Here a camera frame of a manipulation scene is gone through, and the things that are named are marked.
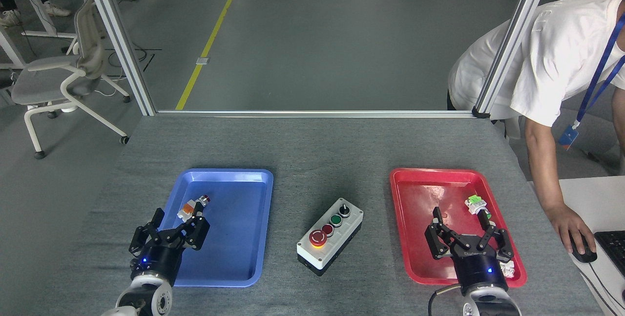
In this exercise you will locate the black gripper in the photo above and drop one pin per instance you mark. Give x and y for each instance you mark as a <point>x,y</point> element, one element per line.
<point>158,264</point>
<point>481,272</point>

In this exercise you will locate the black computer mouse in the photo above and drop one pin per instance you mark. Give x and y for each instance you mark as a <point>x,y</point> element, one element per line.
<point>583,257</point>

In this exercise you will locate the grey four-button control box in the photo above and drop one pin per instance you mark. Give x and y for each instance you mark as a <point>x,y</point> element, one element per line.
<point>342,238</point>

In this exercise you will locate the person's left forearm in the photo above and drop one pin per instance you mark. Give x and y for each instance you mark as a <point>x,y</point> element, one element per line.
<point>620,130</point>

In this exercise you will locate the person's right forearm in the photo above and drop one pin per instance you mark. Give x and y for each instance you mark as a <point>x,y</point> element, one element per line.
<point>547,179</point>

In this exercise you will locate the person's right hand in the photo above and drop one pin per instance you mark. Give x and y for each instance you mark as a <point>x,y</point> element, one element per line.
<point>571,223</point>

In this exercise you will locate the red plastic tray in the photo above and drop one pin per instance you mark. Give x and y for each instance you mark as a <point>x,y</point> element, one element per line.
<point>420,199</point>

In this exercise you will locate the blue plastic tray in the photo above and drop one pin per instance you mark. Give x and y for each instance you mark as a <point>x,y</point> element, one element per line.
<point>234,257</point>

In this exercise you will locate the black keyboard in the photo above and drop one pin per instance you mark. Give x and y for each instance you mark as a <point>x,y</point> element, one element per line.
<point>614,250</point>

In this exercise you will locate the white desk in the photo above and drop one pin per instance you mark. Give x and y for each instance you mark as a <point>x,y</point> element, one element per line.
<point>610,199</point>

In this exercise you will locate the metal floor outlet plate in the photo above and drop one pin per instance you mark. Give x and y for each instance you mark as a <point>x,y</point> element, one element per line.
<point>202,60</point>

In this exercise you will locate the white mesh office chair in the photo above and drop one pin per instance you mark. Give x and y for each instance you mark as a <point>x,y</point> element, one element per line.
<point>41,81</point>

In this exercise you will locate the person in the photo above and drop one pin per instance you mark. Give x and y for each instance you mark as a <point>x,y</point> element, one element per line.
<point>56,10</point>
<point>561,52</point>

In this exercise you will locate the red push button switch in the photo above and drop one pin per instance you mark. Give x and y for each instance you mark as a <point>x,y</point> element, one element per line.
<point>187,211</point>

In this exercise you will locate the green push button switch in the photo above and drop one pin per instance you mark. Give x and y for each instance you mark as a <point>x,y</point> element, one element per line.
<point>473,203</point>

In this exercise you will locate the black post foot bracket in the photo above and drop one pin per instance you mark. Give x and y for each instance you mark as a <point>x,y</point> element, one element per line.
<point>481,112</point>

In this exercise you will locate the silver frame rail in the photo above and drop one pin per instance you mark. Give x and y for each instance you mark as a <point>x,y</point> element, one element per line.
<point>312,113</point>

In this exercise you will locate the silver frame post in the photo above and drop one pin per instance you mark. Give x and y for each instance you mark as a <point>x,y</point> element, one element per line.
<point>119,42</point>
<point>515,37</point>

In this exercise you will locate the white desk frame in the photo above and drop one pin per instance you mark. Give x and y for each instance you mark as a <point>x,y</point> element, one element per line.
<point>41,23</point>

